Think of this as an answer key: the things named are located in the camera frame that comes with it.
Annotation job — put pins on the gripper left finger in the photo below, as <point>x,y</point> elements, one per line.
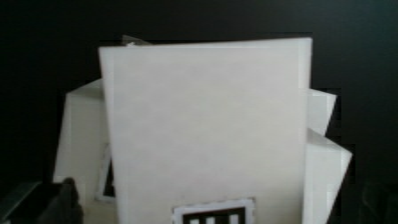
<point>43,203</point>

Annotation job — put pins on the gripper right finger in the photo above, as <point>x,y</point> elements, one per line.
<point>379,204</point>

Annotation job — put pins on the white cabinet body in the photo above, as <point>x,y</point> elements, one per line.
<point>84,163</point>

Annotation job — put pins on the small white cabinet top box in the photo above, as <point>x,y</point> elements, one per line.
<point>207,104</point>

